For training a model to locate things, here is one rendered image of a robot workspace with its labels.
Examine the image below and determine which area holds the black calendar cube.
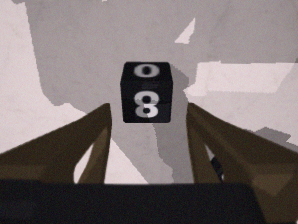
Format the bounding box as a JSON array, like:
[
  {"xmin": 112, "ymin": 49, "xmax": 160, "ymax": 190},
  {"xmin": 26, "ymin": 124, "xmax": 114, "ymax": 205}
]
[
  {"xmin": 218, "ymin": 171, "xmax": 223, "ymax": 182},
  {"xmin": 120, "ymin": 62, "xmax": 173, "ymax": 123}
]

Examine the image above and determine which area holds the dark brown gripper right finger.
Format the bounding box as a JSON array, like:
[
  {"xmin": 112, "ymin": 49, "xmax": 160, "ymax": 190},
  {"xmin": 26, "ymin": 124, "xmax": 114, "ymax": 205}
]
[{"xmin": 186, "ymin": 103, "xmax": 298, "ymax": 223}]

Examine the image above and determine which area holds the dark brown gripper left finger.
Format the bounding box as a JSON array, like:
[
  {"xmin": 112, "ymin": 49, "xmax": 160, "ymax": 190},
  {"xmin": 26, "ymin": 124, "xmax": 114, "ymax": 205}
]
[{"xmin": 0, "ymin": 103, "xmax": 112, "ymax": 184}]

